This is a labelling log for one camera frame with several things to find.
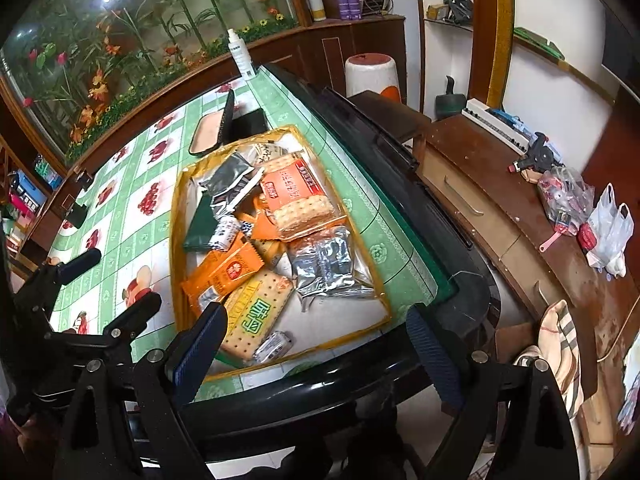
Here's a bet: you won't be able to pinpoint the white tray with yellow tape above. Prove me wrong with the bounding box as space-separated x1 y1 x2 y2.
169 125 392 381

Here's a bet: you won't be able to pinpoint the green yellow cracker pack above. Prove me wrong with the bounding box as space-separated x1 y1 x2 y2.
216 270 294 368

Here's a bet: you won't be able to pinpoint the purple bottles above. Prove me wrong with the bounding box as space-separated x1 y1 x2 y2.
337 0 361 21

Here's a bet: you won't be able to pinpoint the white red stool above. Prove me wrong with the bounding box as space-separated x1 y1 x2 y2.
345 53 401 102

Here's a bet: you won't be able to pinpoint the open glasses case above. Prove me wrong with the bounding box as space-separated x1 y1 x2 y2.
188 90 234 157

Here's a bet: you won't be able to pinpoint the black phone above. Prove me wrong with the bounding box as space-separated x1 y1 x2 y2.
224 108 269 144

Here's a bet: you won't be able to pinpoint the white plastic bag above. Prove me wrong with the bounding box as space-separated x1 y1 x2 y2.
587 183 634 278

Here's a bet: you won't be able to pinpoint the white spray bottle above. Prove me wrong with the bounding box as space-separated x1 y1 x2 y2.
228 29 256 80

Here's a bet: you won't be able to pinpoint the wooden side cabinet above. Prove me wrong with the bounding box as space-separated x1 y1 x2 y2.
413 115 639 479

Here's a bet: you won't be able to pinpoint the small black box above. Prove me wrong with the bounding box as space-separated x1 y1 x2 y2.
65 202 88 229

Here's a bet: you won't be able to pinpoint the small white candy wrapper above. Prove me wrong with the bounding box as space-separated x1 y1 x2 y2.
253 330 294 364

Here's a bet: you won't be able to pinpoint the silver foil snack pack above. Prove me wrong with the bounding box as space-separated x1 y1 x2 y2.
198 152 265 220

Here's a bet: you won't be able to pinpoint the long orange cracker pack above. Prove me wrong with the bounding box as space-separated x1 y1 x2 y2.
259 151 346 243

